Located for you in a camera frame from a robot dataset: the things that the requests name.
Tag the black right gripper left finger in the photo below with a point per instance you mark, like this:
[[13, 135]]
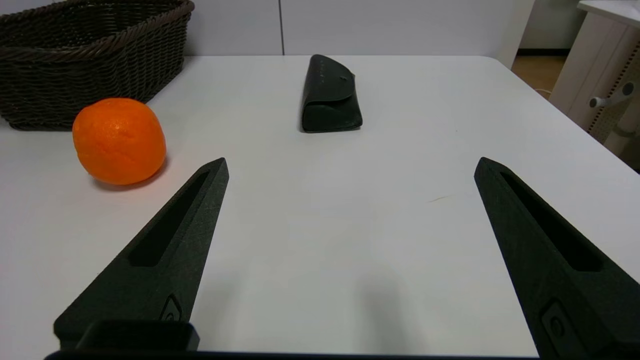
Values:
[[165, 270]]

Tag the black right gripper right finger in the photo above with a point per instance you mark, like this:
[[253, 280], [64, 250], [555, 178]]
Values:
[[590, 295]]

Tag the brown wicker basket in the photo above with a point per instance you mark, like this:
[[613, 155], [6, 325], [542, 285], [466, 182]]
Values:
[[75, 65]]

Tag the orange fruit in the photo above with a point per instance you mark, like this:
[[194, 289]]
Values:
[[119, 141]]

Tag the black glasses case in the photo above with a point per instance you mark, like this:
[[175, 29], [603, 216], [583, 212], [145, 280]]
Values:
[[330, 100]]

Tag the white side desk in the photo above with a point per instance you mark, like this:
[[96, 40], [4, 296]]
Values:
[[595, 55]]

